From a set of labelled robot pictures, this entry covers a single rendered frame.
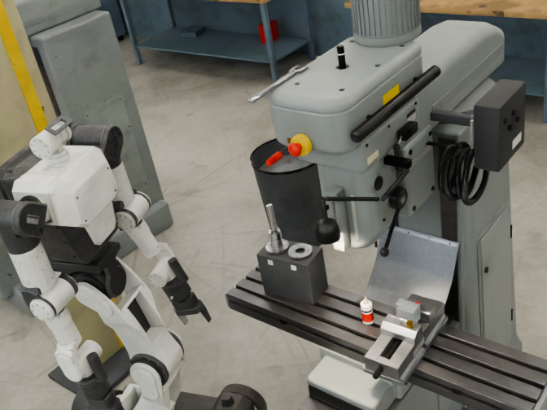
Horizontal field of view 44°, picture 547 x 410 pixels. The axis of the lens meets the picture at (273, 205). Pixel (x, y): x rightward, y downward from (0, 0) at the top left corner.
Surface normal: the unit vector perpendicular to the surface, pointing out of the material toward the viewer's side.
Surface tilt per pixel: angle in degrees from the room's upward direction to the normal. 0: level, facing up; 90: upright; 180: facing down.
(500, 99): 0
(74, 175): 45
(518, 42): 90
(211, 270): 0
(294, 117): 90
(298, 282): 90
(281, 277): 90
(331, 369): 0
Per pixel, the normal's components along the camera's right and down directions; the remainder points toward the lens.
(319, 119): -0.61, 0.50
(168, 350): 0.78, -0.30
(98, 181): 0.93, 0.05
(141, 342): -0.33, 0.54
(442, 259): -0.61, 0.07
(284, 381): -0.16, -0.84
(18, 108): 0.78, 0.22
